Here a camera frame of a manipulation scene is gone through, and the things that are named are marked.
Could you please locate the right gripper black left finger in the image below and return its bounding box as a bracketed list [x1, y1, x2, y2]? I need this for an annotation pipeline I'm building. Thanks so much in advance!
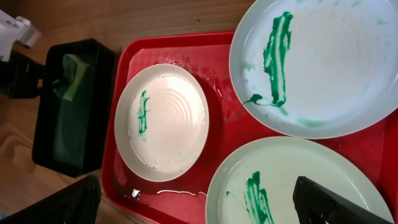
[1, 175, 102, 224]

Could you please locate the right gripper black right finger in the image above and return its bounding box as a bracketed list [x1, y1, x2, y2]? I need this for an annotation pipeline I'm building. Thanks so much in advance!
[293, 176, 392, 224]

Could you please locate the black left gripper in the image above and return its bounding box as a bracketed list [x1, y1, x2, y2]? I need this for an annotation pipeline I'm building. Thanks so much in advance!
[1, 50, 45, 99]

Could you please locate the green yellow sponge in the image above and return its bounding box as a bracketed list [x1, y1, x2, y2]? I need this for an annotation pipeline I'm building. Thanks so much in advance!
[52, 54, 88, 101]

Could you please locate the pale green plate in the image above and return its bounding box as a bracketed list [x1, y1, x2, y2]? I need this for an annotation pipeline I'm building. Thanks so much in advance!
[205, 136, 393, 223]

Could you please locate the white ridged plate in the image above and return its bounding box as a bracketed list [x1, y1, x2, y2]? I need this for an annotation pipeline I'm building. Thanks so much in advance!
[114, 63, 210, 182]

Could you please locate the pale blue plate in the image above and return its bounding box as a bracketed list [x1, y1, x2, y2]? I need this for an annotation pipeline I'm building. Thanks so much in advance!
[229, 0, 397, 139]

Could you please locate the black water basin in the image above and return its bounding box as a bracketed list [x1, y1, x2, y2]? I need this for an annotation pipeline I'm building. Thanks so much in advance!
[32, 39, 115, 177]

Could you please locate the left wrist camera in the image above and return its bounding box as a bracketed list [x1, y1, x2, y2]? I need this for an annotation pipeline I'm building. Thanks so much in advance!
[0, 10, 42, 62]

